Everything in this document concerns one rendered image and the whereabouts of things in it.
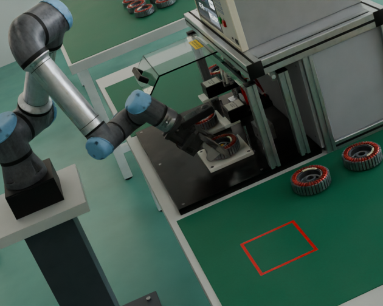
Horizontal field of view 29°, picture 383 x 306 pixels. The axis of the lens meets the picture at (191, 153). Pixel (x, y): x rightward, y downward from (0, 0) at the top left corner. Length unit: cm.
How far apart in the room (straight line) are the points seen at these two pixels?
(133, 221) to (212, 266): 183
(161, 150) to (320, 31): 74
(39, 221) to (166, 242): 111
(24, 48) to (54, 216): 60
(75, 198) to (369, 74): 105
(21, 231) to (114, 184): 169
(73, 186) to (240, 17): 89
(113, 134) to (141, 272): 126
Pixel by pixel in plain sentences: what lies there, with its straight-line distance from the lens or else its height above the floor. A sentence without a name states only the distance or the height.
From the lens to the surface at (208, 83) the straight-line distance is 255.
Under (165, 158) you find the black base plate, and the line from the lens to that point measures 250.
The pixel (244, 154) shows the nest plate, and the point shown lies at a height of 78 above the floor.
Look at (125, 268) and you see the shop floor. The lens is 346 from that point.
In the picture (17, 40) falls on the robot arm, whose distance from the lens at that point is 222.
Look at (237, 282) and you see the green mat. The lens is 188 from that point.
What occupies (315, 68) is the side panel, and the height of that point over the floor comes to 103.
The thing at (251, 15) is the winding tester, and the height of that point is 121.
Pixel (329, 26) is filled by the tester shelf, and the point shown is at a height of 111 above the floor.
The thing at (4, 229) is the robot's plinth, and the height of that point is 75.
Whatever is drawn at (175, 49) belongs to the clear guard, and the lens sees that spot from 253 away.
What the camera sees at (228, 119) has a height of 89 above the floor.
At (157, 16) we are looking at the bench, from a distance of 408.
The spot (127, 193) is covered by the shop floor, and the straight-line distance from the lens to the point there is 402.
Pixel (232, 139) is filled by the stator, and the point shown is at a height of 82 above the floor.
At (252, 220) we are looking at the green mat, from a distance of 207.
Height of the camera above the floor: 189
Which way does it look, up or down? 27 degrees down
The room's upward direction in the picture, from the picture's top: 20 degrees counter-clockwise
